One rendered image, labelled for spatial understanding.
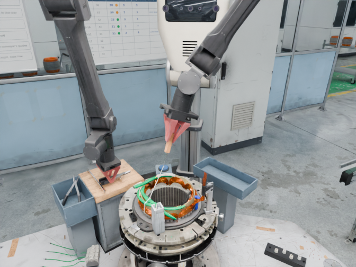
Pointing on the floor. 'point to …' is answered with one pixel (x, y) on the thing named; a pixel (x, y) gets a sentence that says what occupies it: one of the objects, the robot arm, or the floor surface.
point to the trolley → (347, 68)
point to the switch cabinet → (242, 83)
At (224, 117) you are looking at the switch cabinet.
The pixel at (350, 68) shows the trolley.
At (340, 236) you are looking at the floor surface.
